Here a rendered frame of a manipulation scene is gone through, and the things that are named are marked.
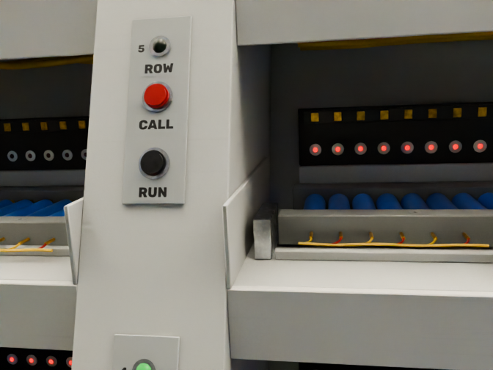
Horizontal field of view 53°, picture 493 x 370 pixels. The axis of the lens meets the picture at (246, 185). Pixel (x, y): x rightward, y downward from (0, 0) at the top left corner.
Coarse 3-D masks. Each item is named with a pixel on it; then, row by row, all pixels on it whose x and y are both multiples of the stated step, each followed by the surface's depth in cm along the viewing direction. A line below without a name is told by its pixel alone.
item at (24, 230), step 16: (0, 224) 37; (16, 224) 37; (32, 224) 37; (48, 224) 36; (64, 224) 36; (0, 240) 37; (16, 240) 37; (32, 240) 37; (48, 240) 36; (64, 240) 36
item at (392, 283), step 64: (320, 128) 46; (384, 128) 45; (448, 128) 44; (256, 192) 39; (320, 192) 44; (384, 192) 43; (448, 192) 42; (256, 256) 34; (320, 256) 33; (384, 256) 32; (448, 256) 31; (256, 320) 29; (320, 320) 28; (384, 320) 28; (448, 320) 27
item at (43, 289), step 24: (72, 216) 30; (72, 240) 30; (0, 264) 35; (24, 264) 35; (48, 264) 34; (72, 264) 30; (0, 288) 32; (24, 288) 31; (48, 288) 31; (72, 288) 31; (0, 312) 32; (24, 312) 32; (48, 312) 31; (72, 312) 31; (0, 336) 32; (24, 336) 32; (48, 336) 32; (72, 336) 31
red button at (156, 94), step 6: (156, 84) 31; (150, 90) 31; (156, 90) 31; (162, 90) 31; (144, 96) 31; (150, 96) 31; (156, 96) 31; (162, 96) 31; (168, 96) 31; (150, 102) 31; (156, 102) 31; (162, 102) 31; (156, 108) 31
